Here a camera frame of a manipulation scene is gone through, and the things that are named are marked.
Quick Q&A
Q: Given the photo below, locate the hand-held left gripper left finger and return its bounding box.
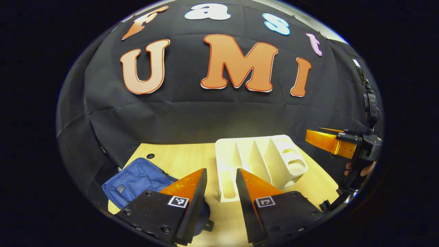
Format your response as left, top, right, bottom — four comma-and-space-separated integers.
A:
117, 168, 208, 246

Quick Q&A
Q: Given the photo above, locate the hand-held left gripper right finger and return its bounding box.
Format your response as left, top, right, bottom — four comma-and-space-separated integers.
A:
236, 168, 324, 246

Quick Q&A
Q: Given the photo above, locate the white bookshelf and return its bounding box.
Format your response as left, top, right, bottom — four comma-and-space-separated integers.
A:
215, 134, 308, 203

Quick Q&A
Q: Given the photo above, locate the blue schoolbag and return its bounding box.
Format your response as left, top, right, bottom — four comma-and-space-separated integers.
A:
102, 157, 215, 237

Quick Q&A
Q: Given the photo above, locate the black equipment stand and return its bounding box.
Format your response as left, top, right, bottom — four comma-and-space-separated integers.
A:
353, 59, 380, 129

